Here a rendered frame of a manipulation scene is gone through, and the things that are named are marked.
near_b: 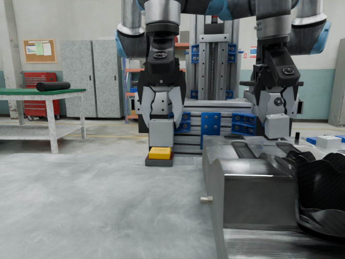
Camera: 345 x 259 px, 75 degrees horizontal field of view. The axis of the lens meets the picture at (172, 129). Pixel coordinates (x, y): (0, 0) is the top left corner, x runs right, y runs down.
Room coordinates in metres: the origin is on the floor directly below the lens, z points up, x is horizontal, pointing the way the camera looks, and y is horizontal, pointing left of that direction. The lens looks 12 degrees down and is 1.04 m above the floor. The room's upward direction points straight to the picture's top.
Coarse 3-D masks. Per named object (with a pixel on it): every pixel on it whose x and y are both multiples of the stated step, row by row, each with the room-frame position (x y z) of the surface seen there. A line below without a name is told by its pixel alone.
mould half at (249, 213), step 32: (224, 160) 0.29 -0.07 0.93; (256, 160) 0.29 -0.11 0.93; (224, 192) 0.25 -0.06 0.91; (256, 192) 0.25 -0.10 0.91; (288, 192) 0.24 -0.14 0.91; (224, 224) 0.24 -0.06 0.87; (256, 224) 0.24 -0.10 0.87; (288, 224) 0.24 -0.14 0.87; (224, 256) 0.22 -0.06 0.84; (256, 256) 0.20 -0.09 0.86; (288, 256) 0.20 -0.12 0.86; (320, 256) 0.20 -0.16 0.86
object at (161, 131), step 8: (152, 120) 0.48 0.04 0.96; (160, 120) 0.48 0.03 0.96; (168, 120) 0.48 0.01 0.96; (152, 128) 0.46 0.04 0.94; (160, 128) 0.46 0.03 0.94; (168, 128) 0.46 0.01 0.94; (152, 136) 0.46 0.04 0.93; (160, 136) 0.46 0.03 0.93; (168, 136) 0.46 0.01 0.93; (152, 144) 0.46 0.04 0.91; (160, 144) 0.46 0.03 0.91; (168, 144) 0.46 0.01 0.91
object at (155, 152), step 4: (152, 148) 0.67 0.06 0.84; (156, 148) 0.67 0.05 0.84; (160, 148) 0.67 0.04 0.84; (164, 148) 0.67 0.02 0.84; (168, 148) 0.67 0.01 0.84; (152, 152) 0.63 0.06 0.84; (156, 152) 0.63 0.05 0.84; (160, 152) 0.63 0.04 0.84; (164, 152) 0.63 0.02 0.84; (168, 152) 0.63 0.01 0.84; (152, 156) 0.62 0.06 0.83; (156, 156) 0.62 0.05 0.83; (160, 156) 0.62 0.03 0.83; (164, 156) 0.62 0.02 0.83; (168, 156) 0.62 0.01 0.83
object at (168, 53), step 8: (152, 40) 0.47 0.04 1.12; (160, 40) 0.47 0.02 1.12; (168, 40) 0.47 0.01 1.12; (152, 48) 0.44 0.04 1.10; (160, 48) 0.44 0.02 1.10; (168, 48) 0.44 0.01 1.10; (152, 56) 0.41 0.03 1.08; (160, 56) 0.40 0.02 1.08; (168, 56) 0.41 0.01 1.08; (152, 64) 0.40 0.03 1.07; (160, 64) 0.40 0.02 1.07; (168, 64) 0.40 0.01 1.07; (152, 72) 0.41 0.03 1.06; (160, 72) 0.41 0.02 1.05; (168, 72) 0.41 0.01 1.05
